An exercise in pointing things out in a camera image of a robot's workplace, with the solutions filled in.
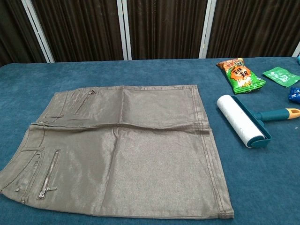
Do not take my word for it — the small green sachet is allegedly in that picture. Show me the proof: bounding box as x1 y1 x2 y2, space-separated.
262 66 300 89

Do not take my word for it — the dark brown pleated screen panel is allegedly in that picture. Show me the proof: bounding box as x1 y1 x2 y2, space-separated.
0 0 45 67
206 0 300 59
126 0 209 60
31 0 124 63

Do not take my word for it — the blue cookie pack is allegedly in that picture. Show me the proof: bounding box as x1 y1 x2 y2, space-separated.
288 86 300 105

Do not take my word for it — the teal lint roller yellow tip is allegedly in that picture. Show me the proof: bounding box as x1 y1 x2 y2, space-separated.
216 94 300 149

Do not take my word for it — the green orange snack bag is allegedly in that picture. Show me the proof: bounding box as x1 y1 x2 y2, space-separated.
216 58 267 95

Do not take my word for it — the shiny grey-brown zipper skirt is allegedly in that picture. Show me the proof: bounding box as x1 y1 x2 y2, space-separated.
0 84 235 218

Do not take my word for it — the white screen frame post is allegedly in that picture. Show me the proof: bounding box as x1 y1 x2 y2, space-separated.
198 0 217 59
116 0 132 60
20 0 55 63
291 42 300 57

